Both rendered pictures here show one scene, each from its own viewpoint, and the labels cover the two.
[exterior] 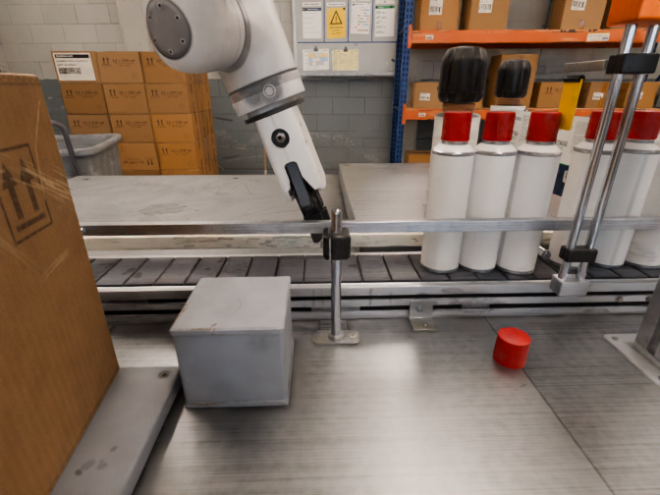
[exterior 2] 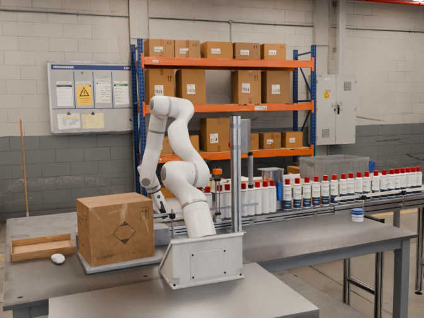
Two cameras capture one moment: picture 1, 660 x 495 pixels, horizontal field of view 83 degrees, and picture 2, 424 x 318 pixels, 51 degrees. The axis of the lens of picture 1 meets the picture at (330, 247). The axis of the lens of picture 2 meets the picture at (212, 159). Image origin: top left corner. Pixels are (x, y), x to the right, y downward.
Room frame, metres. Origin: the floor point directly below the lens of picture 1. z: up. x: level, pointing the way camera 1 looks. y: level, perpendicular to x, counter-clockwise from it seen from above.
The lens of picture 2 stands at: (-1.96, 0.70, 1.53)
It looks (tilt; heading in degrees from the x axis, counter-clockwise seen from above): 6 degrees down; 338
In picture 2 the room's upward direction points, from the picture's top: 1 degrees counter-clockwise
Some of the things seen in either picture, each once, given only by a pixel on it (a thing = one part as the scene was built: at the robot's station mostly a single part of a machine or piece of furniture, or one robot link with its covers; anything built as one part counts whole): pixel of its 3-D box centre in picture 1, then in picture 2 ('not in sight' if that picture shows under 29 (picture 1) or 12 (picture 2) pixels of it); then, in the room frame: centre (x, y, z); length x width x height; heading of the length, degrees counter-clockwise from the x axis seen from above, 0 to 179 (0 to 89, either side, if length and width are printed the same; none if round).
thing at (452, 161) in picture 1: (447, 194); not in sight; (0.48, -0.15, 0.98); 0.05 x 0.05 x 0.20
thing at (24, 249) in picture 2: not in sight; (43, 246); (0.45, 0.67, 0.85); 0.30 x 0.26 x 0.04; 92
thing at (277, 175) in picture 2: not in sight; (270, 188); (0.59, -0.75, 1.01); 0.14 x 0.13 x 0.26; 92
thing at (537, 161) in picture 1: (528, 195); (207, 203); (0.47, -0.26, 0.98); 0.05 x 0.05 x 0.20
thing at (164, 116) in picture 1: (150, 132); not in sight; (3.94, 1.81, 0.70); 1.20 x 0.82 x 1.39; 93
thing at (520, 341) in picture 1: (511, 347); not in sight; (0.34, -0.20, 0.85); 0.03 x 0.03 x 0.03
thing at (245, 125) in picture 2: not in sight; (240, 135); (0.40, -0.44, 1.38); 0.17 x 0.10 x 0.19; 147
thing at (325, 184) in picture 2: not in sight; (325, 190); (0.51, -1.12, 0.98); 0.05 x 0.05 x 0.20
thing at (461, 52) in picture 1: (455, 133); not in sight; (0.76, -0.24, 1.03); 0.09 x 0.09 x 0.30
